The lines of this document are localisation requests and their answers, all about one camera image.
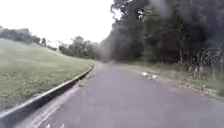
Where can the leaf-strewn grass verge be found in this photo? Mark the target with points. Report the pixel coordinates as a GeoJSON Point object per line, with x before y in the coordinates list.
{"type": "Point", "coordinates": [196, 81]}

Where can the grass slope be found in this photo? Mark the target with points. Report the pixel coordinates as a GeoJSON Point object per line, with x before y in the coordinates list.
{"type": "Point", "coordinates": [30, 66]}

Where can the dark wood of trees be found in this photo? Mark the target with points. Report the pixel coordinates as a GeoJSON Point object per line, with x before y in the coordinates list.
{"type": "Point", "coordinates": [166, 30]}

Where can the grey concrete kerb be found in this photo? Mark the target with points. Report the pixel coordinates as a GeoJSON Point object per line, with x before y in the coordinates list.
{"type": "Point", "coordinates": [40, 98]}

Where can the grey asphalt path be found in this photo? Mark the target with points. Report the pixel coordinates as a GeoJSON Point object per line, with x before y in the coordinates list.
{"type": "Point", "coordinates": [126, 100]}

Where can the distant row of trees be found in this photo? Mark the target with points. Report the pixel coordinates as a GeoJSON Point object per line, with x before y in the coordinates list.
{"type": "Point", "coordinates": [20, 35]}

